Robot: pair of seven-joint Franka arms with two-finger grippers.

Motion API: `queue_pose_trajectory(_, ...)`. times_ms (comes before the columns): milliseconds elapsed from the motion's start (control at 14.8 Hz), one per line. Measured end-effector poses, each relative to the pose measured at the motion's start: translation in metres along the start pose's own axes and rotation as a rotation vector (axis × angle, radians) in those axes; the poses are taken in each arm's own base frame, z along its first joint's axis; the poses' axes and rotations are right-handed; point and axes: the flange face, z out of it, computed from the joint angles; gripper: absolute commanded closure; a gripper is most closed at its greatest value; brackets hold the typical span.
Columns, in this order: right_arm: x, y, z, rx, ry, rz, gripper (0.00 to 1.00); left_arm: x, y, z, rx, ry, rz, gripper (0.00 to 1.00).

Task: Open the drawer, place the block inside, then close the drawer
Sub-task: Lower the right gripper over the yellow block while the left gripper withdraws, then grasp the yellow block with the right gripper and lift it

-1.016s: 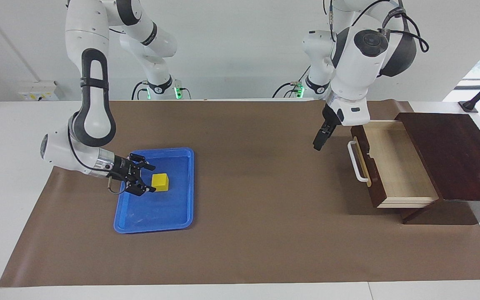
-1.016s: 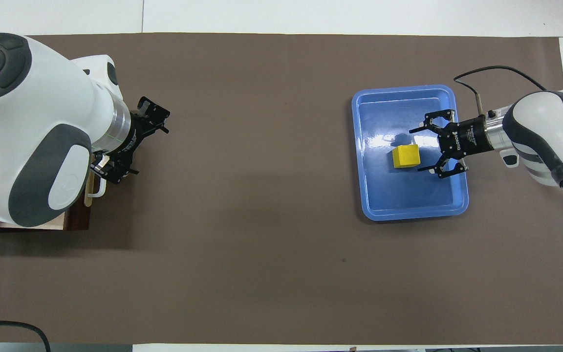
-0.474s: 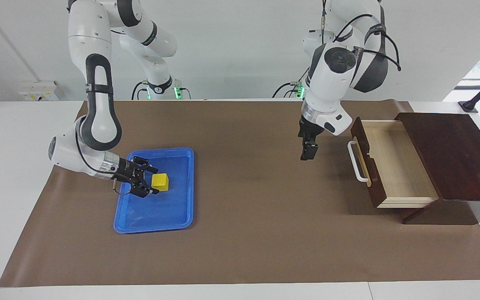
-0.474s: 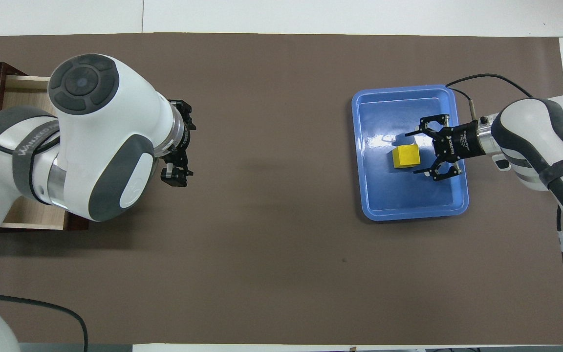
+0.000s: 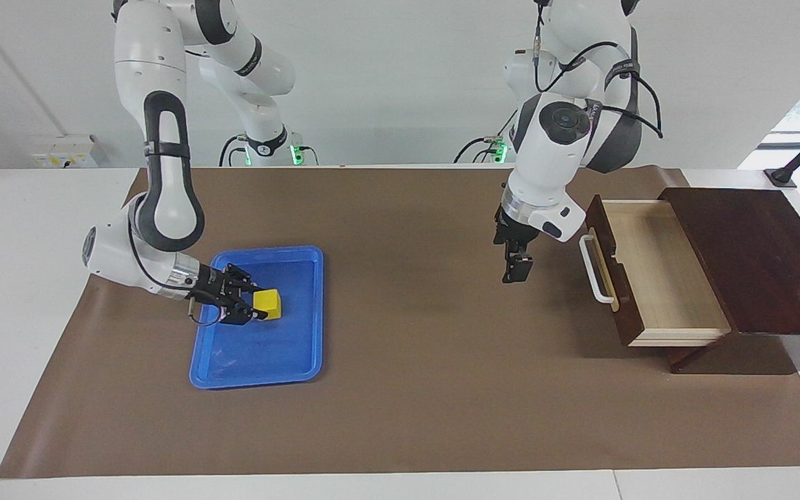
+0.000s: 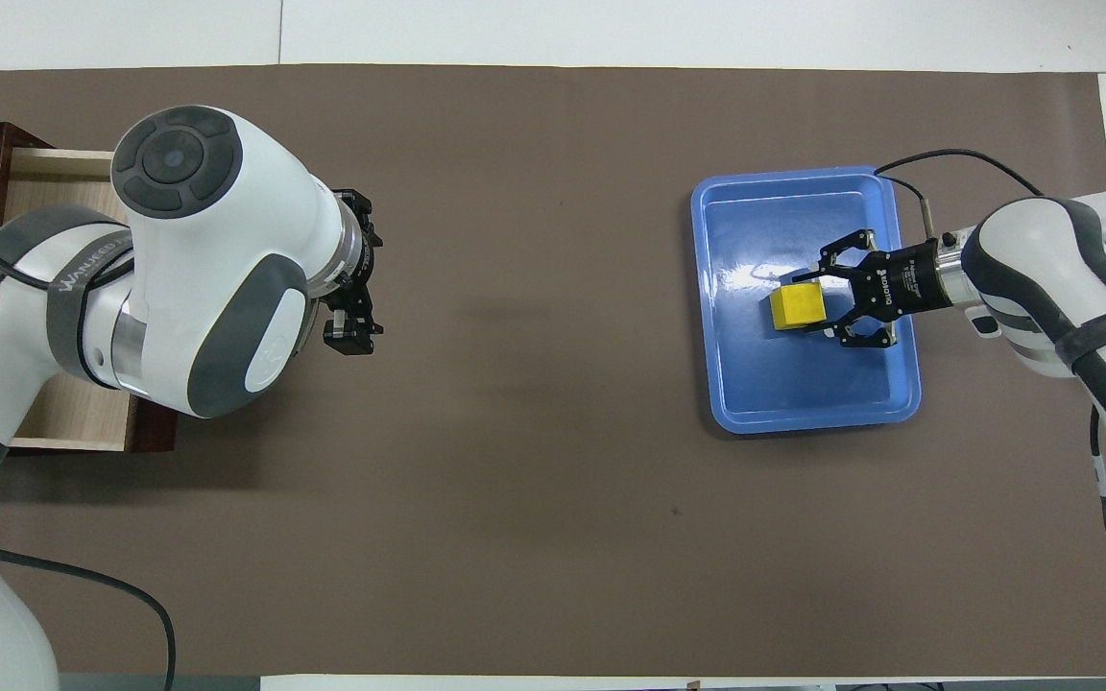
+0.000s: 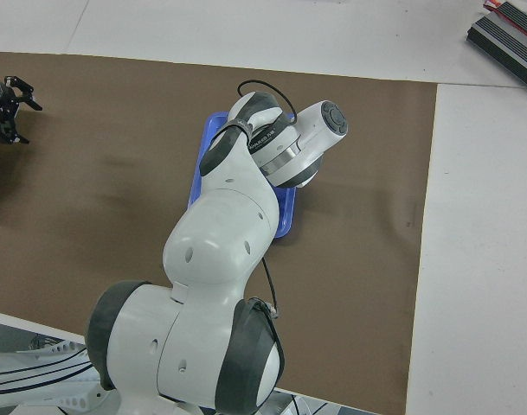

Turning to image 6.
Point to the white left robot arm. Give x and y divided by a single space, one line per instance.
207 269

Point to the yellow block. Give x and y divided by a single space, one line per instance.
798 307

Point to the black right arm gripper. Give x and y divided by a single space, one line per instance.
913 278

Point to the brown table mat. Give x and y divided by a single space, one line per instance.
534 432

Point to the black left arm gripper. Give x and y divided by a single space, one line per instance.
369 264

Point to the blue plastic tray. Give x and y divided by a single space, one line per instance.
803 384

